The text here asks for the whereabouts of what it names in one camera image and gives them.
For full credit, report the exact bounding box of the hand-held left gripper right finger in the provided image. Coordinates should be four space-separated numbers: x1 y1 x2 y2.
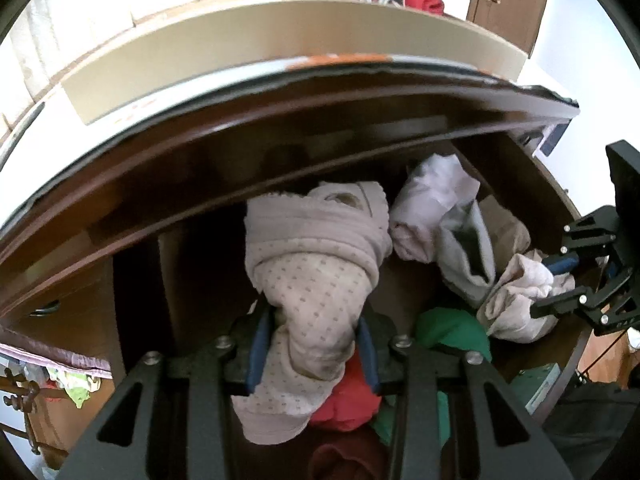
355 311 574 480

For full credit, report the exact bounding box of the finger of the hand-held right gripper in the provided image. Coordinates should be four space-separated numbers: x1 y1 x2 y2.
542 205 619 276
530 280 626 335

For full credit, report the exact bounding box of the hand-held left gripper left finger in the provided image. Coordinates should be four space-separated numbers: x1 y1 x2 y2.
60 305 274 480

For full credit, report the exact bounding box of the red sock roll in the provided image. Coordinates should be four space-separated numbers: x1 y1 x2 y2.
310 354 384 434

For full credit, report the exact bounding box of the cream sock roll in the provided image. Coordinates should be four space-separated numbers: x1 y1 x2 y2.
476 251 576 344

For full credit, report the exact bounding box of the wooden desk drawer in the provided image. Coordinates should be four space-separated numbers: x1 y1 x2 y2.
112 137 601 480

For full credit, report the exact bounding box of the green underwear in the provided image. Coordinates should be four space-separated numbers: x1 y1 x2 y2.
372 307 494 448

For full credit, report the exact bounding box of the beige dotted sock roll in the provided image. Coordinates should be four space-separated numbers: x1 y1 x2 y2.
231 179 394 446

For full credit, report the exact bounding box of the dark red underwear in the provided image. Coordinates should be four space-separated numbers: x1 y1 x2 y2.
309 429 392 480

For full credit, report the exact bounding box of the whitish pink underwear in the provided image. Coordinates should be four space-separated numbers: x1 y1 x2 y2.
389 154 482 262

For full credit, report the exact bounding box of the bright red underwear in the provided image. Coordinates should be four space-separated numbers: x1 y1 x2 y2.
397 0 446 16

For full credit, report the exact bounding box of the shallow cardboard tray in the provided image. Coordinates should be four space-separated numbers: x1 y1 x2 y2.
60 0 529 126

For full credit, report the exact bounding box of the closed wooden side drawer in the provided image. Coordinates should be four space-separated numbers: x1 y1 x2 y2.
0 255 119 327

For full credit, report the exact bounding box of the teal cardboard box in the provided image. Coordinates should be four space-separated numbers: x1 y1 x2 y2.
510 364 562 414

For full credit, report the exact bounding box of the person's dark clothing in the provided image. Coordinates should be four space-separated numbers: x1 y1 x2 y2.
542 382 640 480

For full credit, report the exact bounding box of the green yellow printed cloth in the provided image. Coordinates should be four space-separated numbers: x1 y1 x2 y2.
46 365 102 409

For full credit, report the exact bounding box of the pink trimmed bedding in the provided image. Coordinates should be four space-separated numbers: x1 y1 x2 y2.
0 329 114 381

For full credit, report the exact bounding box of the dark wooden desk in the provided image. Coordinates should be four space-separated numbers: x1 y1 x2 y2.
0 57 584 480

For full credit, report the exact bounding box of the ornate wooden bed frame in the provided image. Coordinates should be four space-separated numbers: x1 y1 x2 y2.
0 367 44 457

